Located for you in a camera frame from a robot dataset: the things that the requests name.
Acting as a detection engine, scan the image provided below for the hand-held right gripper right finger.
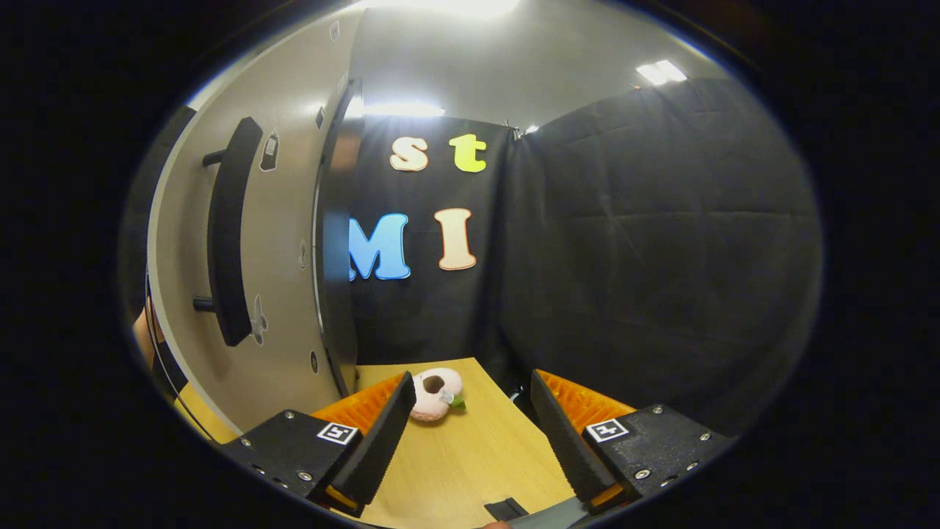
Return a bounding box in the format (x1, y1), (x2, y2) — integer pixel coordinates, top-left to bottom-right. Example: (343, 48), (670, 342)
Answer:
(530, 370), (735, 515)

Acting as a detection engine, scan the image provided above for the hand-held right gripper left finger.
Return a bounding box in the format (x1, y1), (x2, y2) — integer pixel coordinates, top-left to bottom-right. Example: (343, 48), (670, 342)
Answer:
(219, 371), (418, 519)

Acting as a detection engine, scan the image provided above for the white cabinet door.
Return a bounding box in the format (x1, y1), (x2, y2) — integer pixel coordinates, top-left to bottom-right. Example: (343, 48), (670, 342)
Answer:
(147, 11), (364, 436)

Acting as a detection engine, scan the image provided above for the black cabinet door handle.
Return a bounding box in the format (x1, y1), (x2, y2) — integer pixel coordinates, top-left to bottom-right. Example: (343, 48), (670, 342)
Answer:
(192, 116), (264, 348)

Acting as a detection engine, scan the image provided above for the pink plush toy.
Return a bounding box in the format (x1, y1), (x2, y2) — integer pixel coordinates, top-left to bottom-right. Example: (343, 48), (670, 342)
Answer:
(408, 367), (467, 422)

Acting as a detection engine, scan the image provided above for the black backdrop cloth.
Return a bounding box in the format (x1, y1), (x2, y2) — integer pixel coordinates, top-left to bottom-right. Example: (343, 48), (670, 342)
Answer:
(121, 77), (823, 438)

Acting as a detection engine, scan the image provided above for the large ceiling light panel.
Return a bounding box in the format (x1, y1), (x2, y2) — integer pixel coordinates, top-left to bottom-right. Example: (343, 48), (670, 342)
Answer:
(360, 0), (522, 19)

